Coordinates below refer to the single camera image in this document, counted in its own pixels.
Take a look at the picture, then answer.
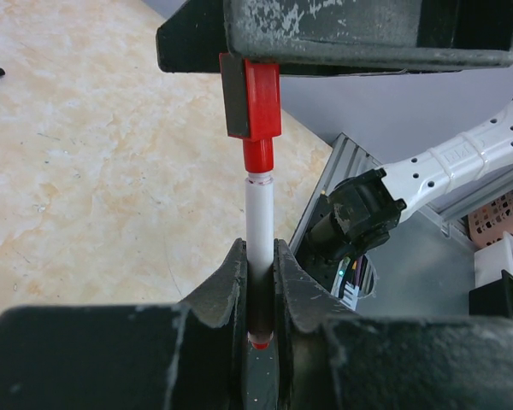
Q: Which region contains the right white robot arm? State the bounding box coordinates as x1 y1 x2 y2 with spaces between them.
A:
156 1 513 269

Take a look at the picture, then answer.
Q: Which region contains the pink perforated basket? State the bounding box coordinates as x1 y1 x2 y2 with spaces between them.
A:
468 190 513 249

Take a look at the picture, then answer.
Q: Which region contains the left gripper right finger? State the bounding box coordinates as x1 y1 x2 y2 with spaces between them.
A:
273 239 355 409

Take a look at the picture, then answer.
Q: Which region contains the black capped white pen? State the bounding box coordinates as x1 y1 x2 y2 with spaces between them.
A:
245 172 274 349

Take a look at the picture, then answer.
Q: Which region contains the white plastic box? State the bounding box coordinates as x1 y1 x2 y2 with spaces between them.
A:
474 231 513 288

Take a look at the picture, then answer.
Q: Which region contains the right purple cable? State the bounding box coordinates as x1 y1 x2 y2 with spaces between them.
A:
345 255 371 296

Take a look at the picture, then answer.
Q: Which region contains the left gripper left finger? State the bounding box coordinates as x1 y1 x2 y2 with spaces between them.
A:
173 238 248 409

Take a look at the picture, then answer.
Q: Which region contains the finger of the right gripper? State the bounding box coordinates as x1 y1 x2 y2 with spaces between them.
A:
219 53 250 138

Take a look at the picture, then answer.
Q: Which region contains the small red cap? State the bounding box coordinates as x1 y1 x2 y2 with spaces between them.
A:
243 60 281 173

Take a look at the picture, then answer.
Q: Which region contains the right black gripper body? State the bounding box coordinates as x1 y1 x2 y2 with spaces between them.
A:
156 1 513 75

